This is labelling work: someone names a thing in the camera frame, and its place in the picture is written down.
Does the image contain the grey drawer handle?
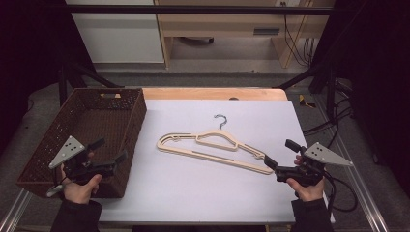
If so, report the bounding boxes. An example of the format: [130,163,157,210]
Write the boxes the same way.
[252,27,280,36]

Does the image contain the white board sheet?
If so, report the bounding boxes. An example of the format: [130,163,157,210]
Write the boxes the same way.
[98,99,337,224]

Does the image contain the black hanging cables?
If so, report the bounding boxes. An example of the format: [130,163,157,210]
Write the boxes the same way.
[279,1,315,67]

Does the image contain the person's right hand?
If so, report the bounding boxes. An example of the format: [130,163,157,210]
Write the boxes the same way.
[285,154,326,203]

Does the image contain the aluminium rail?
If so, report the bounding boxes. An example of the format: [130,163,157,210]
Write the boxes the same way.
[313,96,391,232]
[0,189,33,232]

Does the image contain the person's left hand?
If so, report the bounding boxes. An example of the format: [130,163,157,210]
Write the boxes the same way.
[60,151,103,205]

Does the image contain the black floor cables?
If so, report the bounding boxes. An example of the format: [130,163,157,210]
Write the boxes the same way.
[303,96,356,149]

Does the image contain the yellow and black object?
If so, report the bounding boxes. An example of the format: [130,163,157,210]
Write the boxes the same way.
[298,94,317,109]

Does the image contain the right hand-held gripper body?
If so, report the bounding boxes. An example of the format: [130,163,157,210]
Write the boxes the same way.
[275,142,354,188]

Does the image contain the black metal stand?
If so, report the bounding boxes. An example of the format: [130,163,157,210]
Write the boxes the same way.
[275,61,337,120]
[57,61,125,105]

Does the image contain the light wooden desk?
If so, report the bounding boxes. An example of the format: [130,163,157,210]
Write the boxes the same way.
[154,0,337,70]

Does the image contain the white cabinet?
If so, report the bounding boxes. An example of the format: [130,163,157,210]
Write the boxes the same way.
[66,0,165,65]

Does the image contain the black curtain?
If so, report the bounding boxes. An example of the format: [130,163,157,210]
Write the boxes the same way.
[0,0,95,153]
[310,0,410,194]

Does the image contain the brown woven basket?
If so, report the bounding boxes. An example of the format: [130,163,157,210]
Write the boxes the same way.
[15,87,148,199]

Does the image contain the grey cable plug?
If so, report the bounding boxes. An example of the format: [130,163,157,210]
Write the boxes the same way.
[45,183,66,198]

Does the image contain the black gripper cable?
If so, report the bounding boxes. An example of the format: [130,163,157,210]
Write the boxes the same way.
[322,172,360,223]

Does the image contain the black horizontal bar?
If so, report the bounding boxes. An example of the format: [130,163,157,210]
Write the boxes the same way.
[62,4,335,16]

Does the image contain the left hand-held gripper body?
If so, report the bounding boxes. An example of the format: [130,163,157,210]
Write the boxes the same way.
[47,135,118,187]

